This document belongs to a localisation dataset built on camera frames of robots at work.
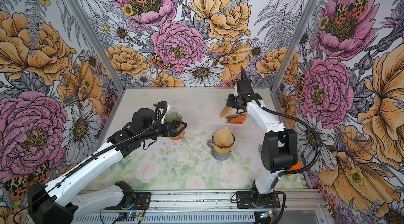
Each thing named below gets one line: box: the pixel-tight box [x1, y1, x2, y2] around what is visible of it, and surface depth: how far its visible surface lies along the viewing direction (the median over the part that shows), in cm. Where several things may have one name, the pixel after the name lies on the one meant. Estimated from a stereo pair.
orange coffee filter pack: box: [226, 112, 247, 125], surface depth 101 cm
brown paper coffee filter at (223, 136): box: [213, 126, 234, 147], surface depth 81 cm
